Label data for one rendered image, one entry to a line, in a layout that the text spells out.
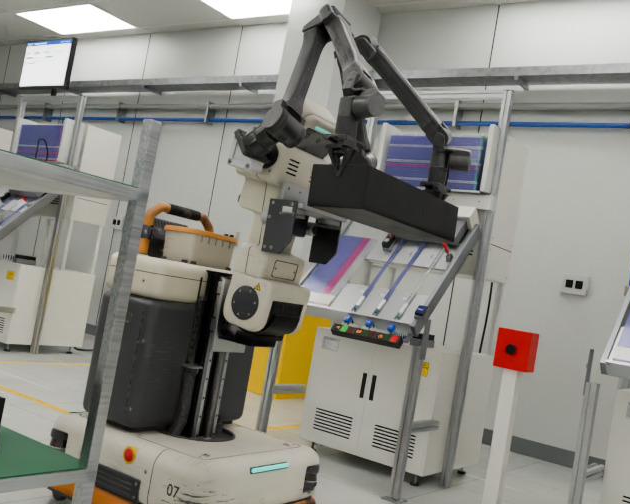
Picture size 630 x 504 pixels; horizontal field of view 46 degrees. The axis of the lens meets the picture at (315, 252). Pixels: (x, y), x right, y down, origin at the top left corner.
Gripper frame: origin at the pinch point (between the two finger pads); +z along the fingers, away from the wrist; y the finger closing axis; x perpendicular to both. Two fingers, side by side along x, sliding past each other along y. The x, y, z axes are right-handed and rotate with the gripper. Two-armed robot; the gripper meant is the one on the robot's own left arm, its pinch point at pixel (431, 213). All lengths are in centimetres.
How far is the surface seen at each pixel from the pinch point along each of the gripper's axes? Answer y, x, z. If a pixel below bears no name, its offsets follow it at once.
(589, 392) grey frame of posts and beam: 68, -39, 51
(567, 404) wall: 263, 18, 76
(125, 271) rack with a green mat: -106, 17, 32
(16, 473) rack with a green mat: -123, 20, 74
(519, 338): 79, -7, 36
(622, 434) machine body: 97, -46, 67
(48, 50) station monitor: 117, 388, -119
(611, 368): 67, -46, 42
